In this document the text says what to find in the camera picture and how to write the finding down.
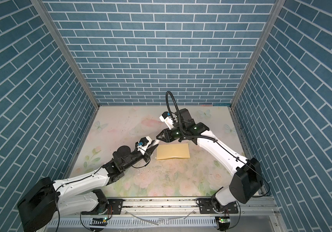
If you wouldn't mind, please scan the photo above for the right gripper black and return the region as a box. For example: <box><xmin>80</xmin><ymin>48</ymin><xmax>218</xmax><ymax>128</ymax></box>
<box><xmin>157</xmin><ymin>126</ymin><xmax>187</xmax><ymax>142</ymax></box>

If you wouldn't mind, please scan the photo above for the yellow envelope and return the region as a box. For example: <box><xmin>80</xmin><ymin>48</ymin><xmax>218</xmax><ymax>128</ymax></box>
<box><xmin>156</xmin><ymin>144</ymin><xmax>190</xmax><ymax>160</ymax></box>

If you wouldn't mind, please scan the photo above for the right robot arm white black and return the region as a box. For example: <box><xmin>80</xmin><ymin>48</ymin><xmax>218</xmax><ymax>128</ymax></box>
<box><xmin>156</xmin><ymin>109</ymin><xmax>264</xmax><ymax>212</ymax></box>

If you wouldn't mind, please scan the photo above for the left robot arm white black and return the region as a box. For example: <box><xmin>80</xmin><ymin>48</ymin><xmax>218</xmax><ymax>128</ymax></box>
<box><xmin>17</xmin><ymin>141</ymin><xmax>158</xmax><ymax>232</ymax></box>

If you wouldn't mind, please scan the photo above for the left controller board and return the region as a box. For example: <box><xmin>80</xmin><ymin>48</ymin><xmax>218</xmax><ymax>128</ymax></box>
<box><xmin>89</xmin><ymin>217</ymin><xmax>108</xmax><ymax>228</ymax></box>

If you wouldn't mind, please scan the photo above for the controller board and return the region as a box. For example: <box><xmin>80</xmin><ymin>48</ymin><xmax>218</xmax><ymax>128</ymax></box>
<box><xmin>89</xmin><ymin>217</ymin><xmax>108</xmax><ymax>228</ymax></box>
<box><xmin>215</xmin><ymin>216</ymin><xmax>231</xmax><ymax>232</ymax></box>

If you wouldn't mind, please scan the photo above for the right controller board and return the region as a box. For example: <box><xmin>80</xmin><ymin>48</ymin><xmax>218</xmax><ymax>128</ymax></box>
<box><xmin>215</xmin><ymin>216</ymin><xmax>231</xmax><ymax>232</ymax></box>

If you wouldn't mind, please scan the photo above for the left black camera cable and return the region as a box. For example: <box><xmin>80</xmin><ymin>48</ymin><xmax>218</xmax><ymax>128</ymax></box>
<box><xmin>125</xmin><ymin>144</ymin><xmax>152</xmax><ymax>169</ymax></box>

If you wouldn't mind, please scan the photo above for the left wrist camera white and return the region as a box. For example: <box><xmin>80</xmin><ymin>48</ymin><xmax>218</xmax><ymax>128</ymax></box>
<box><xmin>136</xmin><ymin>136</ymin><xmax>152</xmax><ymax>154</ymax></box>

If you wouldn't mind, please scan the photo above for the right black corrugated cable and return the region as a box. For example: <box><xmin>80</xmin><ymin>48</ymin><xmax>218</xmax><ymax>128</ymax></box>
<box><xmin>165</xmin><ymin>90</ymin><xmax>219</xmax><ymax>143</ymax></box>

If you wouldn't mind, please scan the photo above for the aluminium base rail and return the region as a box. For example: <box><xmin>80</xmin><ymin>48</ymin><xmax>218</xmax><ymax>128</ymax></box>
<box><xmin>41</xmin><ymin>197</ymin><xmax>287</xmax><ymax>232</ymax></box>

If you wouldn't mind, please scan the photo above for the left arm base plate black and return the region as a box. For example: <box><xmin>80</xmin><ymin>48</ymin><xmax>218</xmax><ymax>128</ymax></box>
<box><xmin>82</xmin><ymin>199</ymin><xmax>123</xmax><ymax>216</ymax></box>

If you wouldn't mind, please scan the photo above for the clear cable tie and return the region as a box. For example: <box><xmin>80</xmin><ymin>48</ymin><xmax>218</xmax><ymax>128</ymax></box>
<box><xmin>125</xmin><ymin>210</ymin><xmax>195</xmax><ymax>226</ymax></box>

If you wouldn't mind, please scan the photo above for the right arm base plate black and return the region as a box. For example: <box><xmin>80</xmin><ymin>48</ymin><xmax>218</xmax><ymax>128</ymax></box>
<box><xmin>195</xmin><ymin>198</ymin><xmax>239</xmax><ymax>215</ymax></box>

